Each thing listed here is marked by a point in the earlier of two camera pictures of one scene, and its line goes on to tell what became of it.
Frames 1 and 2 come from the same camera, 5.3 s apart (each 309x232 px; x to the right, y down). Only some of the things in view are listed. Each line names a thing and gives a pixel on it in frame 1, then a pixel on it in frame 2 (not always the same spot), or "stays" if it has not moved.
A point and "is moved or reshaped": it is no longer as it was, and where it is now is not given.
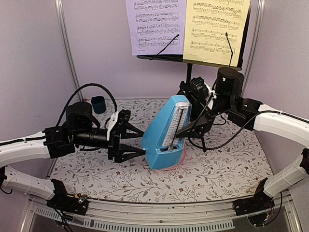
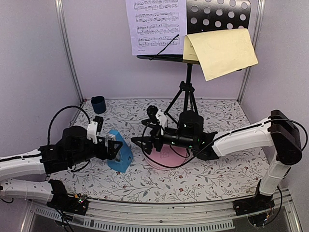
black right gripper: (200, 112) to (148, 140)
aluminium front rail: (179, 216) stays
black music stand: (178, 58) to (206, 16)
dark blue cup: (99, 104) stays
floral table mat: (233, 166) stays
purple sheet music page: (154, 24) stays
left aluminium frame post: (61, 15) stays
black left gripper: (114, 143) to (111, 154)
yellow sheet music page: (207, 22) is moved or reshaped
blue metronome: (163, 149) to (124, 157)
